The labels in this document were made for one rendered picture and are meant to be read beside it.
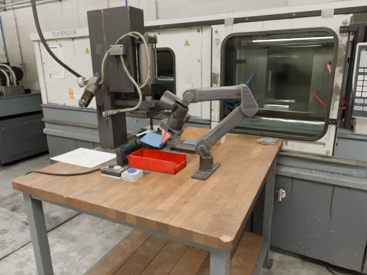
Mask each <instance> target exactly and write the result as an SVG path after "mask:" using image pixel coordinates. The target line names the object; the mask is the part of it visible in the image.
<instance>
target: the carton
mask: <svg viewBox="0 0 367 275"><path fill-rule="evenodd" d="M183 130H184V132H183V133H182V134H181V135H180V137H181V141H182V140H192V141H197V140H198V139H199V138H200V137H201V136H202V135H203V134H204V135H205V134H206V133H207V132H209V131H210V130H212V129H206V128H195V127H187V128H185V129H183ZM225 140H226V136H224V137H223V138H221V139H220V140H219V141H218V142H217V144H215V145H214V146H219V145H220V144H222V143H223V142H225Z"/></svg>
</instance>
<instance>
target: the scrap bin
mask: <svg viewBox="0 0 367 275"><path fill-rule="evenodd" d="M128 163H129V167H132V168H137V169H143V170H149V171H155V172H161V173H164V174H170V175H176V174H177V173H178V172H180V171H181V170H182V169H183V168H185V167H186V154H180V153H173V152H165V151H158V150H150V149H145V148H142V149H140V150H137V151H135V152H133V153H131V154H129V155H128Z"/></svg>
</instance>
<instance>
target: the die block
mask: <svg viewBox="0 0 367 275"><path fill-rule="evenodd" d="M137 143H141V148H145V149H150V150H155V149H159V150H162V149H164V148H166V147H167V142H166V143H165V144H164V145H163V146H162V147H161V148H158V147H154V146H151V145H149V144H146V143H142V142H137Z"/></svg>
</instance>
